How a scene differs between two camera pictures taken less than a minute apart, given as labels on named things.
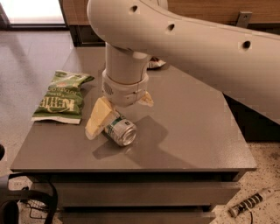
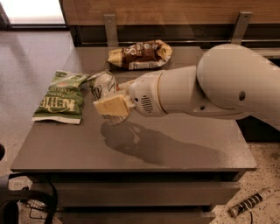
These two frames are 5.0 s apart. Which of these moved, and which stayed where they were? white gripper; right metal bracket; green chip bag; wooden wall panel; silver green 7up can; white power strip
Moved: silver green 7up can; white gripper
Stayed: green chip bag; right metal bracket; wooden wall panel; white power strip
